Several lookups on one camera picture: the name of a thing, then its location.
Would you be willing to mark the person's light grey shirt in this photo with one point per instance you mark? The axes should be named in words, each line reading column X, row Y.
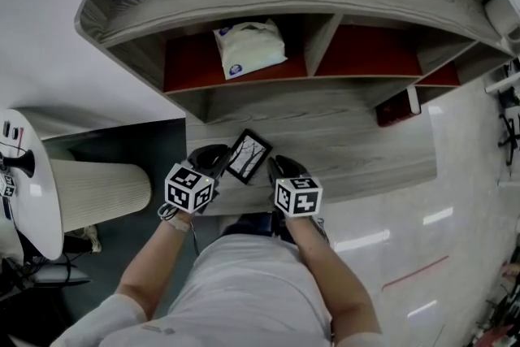
column 243, row 296

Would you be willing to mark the person's dark trousers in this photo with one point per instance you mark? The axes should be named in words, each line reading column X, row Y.
column 252, row 224

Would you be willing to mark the person's right forearm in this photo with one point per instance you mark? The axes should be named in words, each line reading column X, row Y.
column 333, row 276

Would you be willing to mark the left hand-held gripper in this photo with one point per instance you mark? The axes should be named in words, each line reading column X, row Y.
column 189, row 189

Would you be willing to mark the person's left forearm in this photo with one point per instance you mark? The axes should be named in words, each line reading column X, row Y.
column 150, row 268

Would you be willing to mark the black office chair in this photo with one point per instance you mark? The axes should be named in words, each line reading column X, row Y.
column 511, row 134

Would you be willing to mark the spare hand-held gripper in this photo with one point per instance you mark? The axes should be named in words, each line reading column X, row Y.
column 7, row 186

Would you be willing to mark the dark green floor carpet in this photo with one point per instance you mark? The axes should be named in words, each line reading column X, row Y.
column 105, row 256

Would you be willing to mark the white soft tissue packet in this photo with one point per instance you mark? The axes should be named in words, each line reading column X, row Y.
column 252, row 49

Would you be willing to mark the red floor tape line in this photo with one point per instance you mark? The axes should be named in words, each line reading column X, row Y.
column 416, row 272

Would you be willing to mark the white cylindrical container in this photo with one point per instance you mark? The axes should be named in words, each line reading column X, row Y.
column 503, row 14

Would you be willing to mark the white round pedestal table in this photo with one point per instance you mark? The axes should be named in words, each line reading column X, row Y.
column 93, row 195

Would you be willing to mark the dark grey chair base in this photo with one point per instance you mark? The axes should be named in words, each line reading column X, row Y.
column 61, row 276

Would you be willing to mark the dark red hardcover book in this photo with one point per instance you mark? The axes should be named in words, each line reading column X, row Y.
column 392, row 109

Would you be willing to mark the cluttered metal rack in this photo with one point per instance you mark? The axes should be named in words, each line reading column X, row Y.
column 501, row 321

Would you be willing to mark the light wood-grain table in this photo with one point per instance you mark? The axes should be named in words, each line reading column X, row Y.
column 349, row 158

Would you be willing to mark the small black picture frame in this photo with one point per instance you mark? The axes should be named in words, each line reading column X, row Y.
column 248, row 156

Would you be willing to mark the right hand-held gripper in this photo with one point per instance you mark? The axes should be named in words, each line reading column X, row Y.
column 298, row 197

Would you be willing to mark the black flared stand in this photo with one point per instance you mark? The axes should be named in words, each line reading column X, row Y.
column 20, row 163

